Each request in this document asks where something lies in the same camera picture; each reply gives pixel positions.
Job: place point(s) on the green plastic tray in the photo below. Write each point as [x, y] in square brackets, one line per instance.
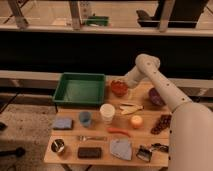
[80, 89]

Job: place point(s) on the black object on shelf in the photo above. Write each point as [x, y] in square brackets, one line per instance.
[185, 14]

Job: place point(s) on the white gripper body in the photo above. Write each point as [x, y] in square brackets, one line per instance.
[133, 78]

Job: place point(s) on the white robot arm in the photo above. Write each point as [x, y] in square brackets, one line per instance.
[191, 127]

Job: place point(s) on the white paper cup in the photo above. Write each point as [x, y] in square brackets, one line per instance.
[107, 112]

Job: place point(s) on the black handled tool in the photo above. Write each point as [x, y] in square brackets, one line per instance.
[160, 147]

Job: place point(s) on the orange carrot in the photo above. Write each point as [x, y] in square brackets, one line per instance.
[117, 130]

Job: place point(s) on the dark brown block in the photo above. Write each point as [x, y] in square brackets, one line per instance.
[89, 152]

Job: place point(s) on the blue grey cloth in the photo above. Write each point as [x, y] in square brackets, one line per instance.
[121, 148]

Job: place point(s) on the metal fork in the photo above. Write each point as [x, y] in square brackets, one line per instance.
[85, 138]

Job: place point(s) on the red bowl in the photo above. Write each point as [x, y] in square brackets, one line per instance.
[119, 88]

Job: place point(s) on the purple bowl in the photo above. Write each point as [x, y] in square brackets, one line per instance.
[155, 97]

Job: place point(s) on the green box on shelf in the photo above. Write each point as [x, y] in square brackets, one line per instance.
[97, 20]

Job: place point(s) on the orange round fruit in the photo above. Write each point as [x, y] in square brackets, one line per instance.
[136, 121]

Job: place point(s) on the blue plastic cup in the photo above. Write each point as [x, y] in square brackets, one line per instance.
[85, 118]

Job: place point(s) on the peeled banana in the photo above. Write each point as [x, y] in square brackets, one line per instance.
[130, 109]

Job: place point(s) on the blue sponge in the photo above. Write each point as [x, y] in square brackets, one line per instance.
[62, 124]

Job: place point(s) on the purple grape bunch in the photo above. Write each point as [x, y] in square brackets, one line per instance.
[161, 124]

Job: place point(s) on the small metal cup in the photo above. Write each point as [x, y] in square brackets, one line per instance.
[58, 146]

